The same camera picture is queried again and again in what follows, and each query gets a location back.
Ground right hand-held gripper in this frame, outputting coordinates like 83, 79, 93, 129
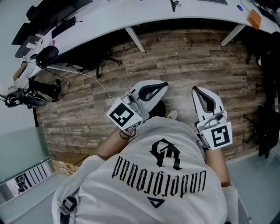
192, 86, 233, 151

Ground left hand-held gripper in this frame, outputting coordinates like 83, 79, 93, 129
106, 80, 168, 133

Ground person's right forearm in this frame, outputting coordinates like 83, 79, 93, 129
204, 148, 232, 188

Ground person's left forearm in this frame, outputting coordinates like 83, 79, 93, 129
95, 128, 137, 162

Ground person's black trousers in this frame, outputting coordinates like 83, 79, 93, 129
148, 100, 167, 121

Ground beige shoe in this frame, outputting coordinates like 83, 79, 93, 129
165, 109, 179, 120

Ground black wrist bands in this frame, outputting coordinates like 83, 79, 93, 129
119, 128, 137, 140

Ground black office chair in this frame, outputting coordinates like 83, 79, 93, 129
242, 104, 280, 159
244, 31, 280, 105

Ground person's white printed shirt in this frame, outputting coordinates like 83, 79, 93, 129
52, 115, 239, 224

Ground orange box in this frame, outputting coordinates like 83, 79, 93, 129
247, 9, 262, 30

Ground flat cardboard box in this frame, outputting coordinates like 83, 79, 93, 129
73, 154, 90, 172
51, 152, 76, 176

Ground small black keyboard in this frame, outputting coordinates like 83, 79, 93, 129
51, 16, 76, 39

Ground black monitor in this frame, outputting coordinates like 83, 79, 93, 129
14, 34, 44, 59

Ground black harness buckle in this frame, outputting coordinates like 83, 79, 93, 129
62, 196, 79, 213

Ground black round device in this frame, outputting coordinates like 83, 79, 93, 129
25, 5, 42, 22

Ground white floor cable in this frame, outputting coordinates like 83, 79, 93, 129
46, 65, 115, 104

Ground black partition post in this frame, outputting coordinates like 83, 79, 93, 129
32, 107, 39, 128

